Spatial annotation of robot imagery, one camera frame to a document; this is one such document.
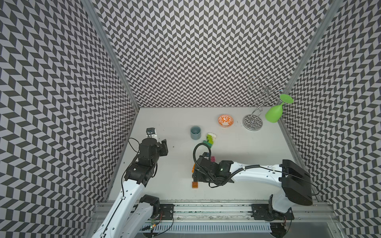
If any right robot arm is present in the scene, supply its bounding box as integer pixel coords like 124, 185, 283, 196
192, 152, 313, 214

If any green plastic wine glass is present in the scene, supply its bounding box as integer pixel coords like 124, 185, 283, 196
265, 94, 294, 123

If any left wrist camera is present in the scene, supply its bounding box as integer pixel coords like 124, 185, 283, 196
146, 128, 158, 140

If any chrome glass holder stand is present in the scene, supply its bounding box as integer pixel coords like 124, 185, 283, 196
242, 76, 283, 131

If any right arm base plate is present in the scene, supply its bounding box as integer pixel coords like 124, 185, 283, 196
251, 204, 295, 222

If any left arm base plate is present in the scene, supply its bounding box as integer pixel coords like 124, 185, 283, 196
132, 203, 175, 221

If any dark green long lego brick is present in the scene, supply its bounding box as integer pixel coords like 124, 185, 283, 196
203, 140, 212, 148

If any teal ceramic cup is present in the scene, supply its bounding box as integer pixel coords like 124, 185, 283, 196
190, 126, 201, 140

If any white long lego brick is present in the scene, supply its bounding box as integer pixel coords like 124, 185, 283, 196
208, 132, 217, 139

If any lime square lego brick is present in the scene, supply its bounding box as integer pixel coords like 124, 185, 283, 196
207, 134, 214, 144

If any aluminium front rail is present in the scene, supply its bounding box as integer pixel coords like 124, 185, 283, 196
89, 200, 340, 224

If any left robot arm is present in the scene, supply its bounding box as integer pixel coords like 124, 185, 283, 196
92, 137, 168, 238

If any orange patterned small bowl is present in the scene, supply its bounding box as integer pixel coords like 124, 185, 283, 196
218, 115, 234, 128

